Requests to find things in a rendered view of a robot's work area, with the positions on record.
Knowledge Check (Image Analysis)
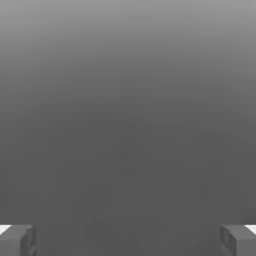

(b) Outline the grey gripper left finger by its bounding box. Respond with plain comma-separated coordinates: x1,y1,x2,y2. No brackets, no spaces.
0,224,38,256

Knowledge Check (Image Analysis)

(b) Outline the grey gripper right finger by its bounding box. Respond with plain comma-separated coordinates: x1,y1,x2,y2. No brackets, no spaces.
219,224,256,256

